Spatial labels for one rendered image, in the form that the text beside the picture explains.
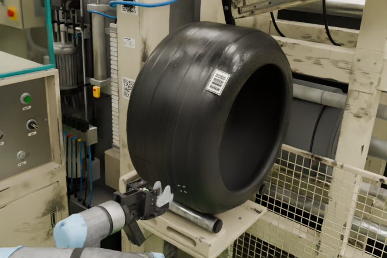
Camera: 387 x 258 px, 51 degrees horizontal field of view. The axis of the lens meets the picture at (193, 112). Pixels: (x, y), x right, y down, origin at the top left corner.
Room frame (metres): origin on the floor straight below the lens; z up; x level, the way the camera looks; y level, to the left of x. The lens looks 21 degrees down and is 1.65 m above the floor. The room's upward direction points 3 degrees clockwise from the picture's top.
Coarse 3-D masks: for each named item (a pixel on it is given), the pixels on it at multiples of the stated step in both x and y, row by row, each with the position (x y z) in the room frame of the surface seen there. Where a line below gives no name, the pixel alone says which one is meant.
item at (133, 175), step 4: (132, 172) 1.22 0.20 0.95; (136, 172) 1.23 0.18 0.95; (124, 176) 1.19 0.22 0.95; (128, 176) 1.20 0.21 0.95; (132, 176) 1.20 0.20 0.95; (136, 176) 1.22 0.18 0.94; (120, 180) 1.18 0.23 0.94; (124, 180) 1.18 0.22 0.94; (128, 180) 1.19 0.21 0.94; (132, 180) 1.20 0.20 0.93; (120, 184) 1.18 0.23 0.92; (124, 184) 1.17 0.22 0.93; (120, 188) 1.18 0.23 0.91; (124, 188) 1.17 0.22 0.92
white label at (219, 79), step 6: (216, 72) 0.98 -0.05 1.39; (222, 72) 0.98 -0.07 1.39; (216, 78) 0.97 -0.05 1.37; (222, 78) 0.97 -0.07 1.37; (228, 78) 0.97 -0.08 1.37; (210, 84) 0.96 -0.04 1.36; (216, 84) 0.96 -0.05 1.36; (222, 84) 0.96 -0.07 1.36; (210, 90) 0.95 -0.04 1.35; (216, 90) 0.95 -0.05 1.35
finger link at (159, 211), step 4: (164, 204) 0.92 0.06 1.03; (168, 204) 0.93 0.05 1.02; (156, 208) 0.89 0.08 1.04; (160, 208) 0.89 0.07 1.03; (164, 208) 0.90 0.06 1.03; (156, 212) 0.88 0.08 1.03; (160, 212) 0.88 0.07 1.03; (164, 212) 0.90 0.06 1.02; (152, 216) 0.87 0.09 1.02; (156, 216) 0.87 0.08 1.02
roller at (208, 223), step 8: (168, 208) 1.10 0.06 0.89; (176, 208) 1.08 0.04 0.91; (184, 208) 1.07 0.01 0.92; (192, 208) 1.07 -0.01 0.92; (184, 216) 1.06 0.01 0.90; (192, 216) 1.05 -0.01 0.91; (200, 216) 1.04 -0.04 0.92; (208, 216) 1.03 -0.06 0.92; (200, 224) 1.03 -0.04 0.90; (208, 224) 1.01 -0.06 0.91; (216, 224) 1.00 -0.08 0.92; (216, 232) 1.00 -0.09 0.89
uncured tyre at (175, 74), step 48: (192, 48) 1.07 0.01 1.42; (240, 48) 1.06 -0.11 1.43; (144, 96) 1.03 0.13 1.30; (192, 96) 0.95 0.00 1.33; (240, 96) 1.46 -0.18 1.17; (288, 96) 1.26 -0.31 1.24; (144, 144) 0.99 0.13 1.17; (192, 144) 0.91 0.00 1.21; (240, 144) 1.38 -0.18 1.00; (192, 192) 0.93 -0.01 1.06; (240, 192) 1.07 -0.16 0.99
